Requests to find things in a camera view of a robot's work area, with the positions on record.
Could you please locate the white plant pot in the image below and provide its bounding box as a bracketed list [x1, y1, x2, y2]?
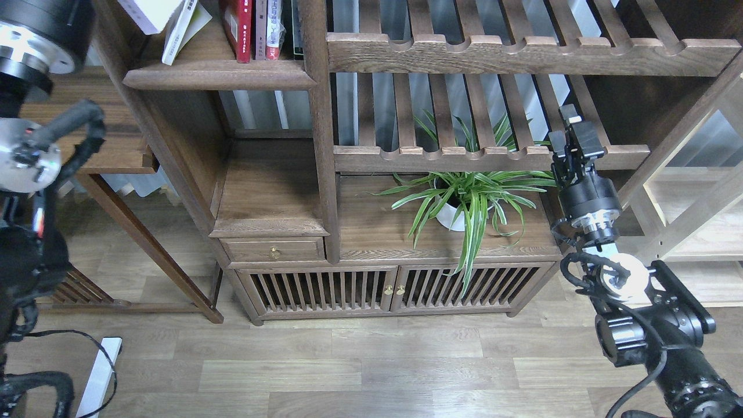
[435, 202, 466, 231]

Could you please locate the red white upright book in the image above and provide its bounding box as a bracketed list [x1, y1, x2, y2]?
[265, 0, 284, 60]

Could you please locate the white metal leg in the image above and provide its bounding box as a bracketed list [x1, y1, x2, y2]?
[75, 337, 122, 417]

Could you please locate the dark slatted wooden rack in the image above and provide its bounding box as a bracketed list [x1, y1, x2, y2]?
[37, 266, 114, 309]

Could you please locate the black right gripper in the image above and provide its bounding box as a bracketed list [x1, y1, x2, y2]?
[547, 104, 605, 188]

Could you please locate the slatted cabinet door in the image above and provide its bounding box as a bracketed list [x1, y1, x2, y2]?
[237, 265, 398, 320]
[383, 262, 554, 316]

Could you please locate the left slatted cabinet door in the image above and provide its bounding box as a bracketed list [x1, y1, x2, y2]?
[237, 265, 398, 320]

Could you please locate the right slatted cabinet door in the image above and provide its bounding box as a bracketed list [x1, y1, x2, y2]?
[383, 262, 554, 316]

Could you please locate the black cable on floor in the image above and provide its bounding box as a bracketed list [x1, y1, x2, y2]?
[23, 330, 118, 418]

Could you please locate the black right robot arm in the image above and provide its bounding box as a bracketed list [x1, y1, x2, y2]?
[547, 104, 742, 417]

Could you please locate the dark wooden bookshelf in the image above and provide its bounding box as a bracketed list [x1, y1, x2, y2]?
[93, 1, 741, 325]

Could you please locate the yellow green book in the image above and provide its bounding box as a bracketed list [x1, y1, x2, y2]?
[160, 1, 212, 66]

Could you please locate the light wooden shelf unit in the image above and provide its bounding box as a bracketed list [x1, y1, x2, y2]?
[585, 71, 741, 307]

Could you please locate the dark wooden side table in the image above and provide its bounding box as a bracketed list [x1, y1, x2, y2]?
[20, 66, 223, 325]

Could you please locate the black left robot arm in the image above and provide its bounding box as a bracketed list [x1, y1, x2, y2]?
[1, 1, 106, 348]

